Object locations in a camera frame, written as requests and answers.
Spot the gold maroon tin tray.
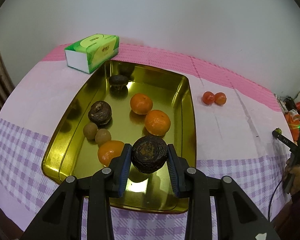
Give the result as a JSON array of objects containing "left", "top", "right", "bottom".
[{"left": 41, "top": 60, "right": 197, "bottom": 215}]

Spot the orange plastic bag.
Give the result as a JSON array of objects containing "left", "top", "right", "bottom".
[{"left": 284, "top": 110, "right": 300, "bottom": 142}]

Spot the dark brown wrinkled fruit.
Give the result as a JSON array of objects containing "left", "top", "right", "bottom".
[
  {"left": 131, "top": 136, "right": 169, "bottom": 174},
  {"left": 88, "top": 100, "right": 113, "bottom": 127},
  {"left": 109, "top": 74, "right": 129, "bottom": 92}
]

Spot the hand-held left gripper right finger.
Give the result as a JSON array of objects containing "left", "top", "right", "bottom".
[{"left": 167, "top": 144, "right": 278, "bottom": 240}]

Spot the brown longan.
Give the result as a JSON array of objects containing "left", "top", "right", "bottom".
[
  {"left": 95, "top": 128, "right": 112, "bottom": 145},
  {"left": 83, "top": 122, "right": 98, "bottom": 140}
]

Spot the black cable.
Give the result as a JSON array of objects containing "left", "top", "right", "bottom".
[{"left": 267, "top": 177, "right": 283, "bottom": 222}]

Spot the orange-red tomato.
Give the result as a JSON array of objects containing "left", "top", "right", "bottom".
[{"left": 214, "top": 92, "right": 227, "bottom": 105}]

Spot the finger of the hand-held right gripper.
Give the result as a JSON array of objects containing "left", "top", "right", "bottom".
[{"left": 272, "top": 129, "right": 297, "bottom": 152}]

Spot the small orange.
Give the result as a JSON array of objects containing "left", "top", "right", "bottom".
[
  {"left": 97, "top": 140, "right": 125, "bottom": 167},
  {"left": 130, "top": 93, "right": 153, "bottom": 115}
]

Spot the large orange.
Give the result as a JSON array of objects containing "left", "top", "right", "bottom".
[{"left": 144, "top": 109, "right": 171, "bottom": 137}]

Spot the red tomato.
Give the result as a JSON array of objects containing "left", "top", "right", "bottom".
[{"left": 202, "top": 91, "right": 215, "bottom": 105}]

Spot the pink purple checkered cloth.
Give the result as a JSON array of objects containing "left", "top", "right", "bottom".
[{"left": 0, "top": 42, "right": 299, "bottom": 240}]

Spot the person's right hand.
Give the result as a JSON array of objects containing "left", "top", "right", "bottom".
[{"left": 285, "top": 164, "right": 300, "bottom": 197}]

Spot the green tissue box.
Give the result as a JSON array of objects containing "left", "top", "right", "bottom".
[{"left": 64, "top": 33, "right": 120, "bottom": 74}]

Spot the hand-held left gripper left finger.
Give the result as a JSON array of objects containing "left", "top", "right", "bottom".
[{"left": 21, "top": 143, "right": 132, "bottom": 240}]

